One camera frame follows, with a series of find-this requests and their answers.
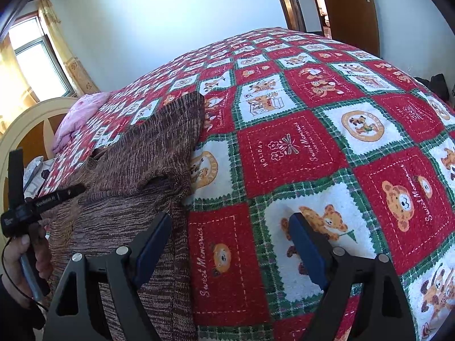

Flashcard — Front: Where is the dark clothing pile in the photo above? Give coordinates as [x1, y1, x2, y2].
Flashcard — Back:
[413, 73, 451, 103]

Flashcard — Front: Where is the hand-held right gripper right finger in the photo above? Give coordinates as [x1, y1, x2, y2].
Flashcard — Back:
[288, 212, 417, 341]

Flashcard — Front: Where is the cream wooden headboard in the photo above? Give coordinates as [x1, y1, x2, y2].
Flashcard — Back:
[0, 96, 79, 201]

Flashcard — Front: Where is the dark wooden door frame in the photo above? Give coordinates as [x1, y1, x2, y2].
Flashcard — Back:
[269, 0, 307, 33]

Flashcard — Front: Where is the brown knit sweater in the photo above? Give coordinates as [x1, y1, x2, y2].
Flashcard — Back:
[38, 92, 207, 341]

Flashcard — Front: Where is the person's left hand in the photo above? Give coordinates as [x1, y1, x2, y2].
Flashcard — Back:
[2, 224, 55, 308]

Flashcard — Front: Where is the window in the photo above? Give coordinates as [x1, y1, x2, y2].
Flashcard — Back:
[8, 13, 72, 97]

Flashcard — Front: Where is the pink pillow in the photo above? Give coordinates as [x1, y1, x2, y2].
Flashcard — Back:
[53, 92, 111, 154]

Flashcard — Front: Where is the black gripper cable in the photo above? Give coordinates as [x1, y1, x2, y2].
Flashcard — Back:
[1, 247, 48, 312]

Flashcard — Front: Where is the red printed bear blanket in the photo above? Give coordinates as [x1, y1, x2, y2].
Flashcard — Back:
[38, 26, 455, 341]

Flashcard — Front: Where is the brown wooden door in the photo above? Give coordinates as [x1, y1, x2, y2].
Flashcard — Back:
[314, 0, 380, 55]

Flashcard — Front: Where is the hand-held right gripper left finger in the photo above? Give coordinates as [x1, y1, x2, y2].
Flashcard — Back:
[43, 211, 173, 341]

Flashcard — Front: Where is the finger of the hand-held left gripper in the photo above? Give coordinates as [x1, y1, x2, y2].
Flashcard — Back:
[58, 184, 87, 203]

